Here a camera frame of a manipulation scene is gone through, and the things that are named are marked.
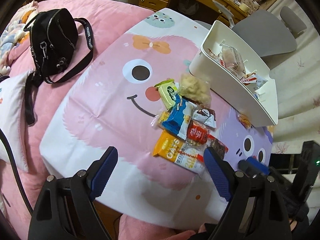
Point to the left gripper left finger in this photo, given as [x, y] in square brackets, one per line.
[86, 186]

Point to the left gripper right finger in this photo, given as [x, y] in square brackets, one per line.
[234, 187]

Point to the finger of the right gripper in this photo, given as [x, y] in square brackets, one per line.
[252, 167]

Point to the mixed nuts clear packet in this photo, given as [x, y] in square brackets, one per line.
[218, 146]

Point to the small orange candy packet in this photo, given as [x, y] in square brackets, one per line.
[244, 120]

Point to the red jujube snack packet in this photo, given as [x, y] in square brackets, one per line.
[198, 134]

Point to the silver brown chocolate packet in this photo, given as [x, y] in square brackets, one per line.
[204, 116]

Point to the orange oats protein bar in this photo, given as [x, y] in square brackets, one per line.
[180, 152]

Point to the blue white biscuit packet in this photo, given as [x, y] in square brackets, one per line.
[179, 118]

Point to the red white shrimp chip packet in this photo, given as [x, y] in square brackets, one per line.
[253, 81]

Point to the cracker clear packet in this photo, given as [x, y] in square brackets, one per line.
[160, 118]

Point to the brown cake clear packet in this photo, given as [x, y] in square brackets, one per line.
[233, 61]

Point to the green wafer packet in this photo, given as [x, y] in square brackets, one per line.
[168, 92]

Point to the red white snack packet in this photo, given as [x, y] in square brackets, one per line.
[212, 54]

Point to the black shoulder bag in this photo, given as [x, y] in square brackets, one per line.
[53, 38]

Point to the person's left hand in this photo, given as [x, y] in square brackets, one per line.
[189, 234]

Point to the cartoon monster play mat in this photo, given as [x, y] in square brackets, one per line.
[113, 103]

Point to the puffed rice ball bag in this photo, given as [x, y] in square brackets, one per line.
[195, 89]

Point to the white floral curtain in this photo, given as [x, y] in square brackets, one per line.
[297, 81]

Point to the white plastic storage bin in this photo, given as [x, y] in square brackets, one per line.
[262, 110]

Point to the grey office chair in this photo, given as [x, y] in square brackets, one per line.
[265, 33]

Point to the masking tape roll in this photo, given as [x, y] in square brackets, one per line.
[245, 8]

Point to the patterned pillow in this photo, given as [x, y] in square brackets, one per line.
[14, 35]

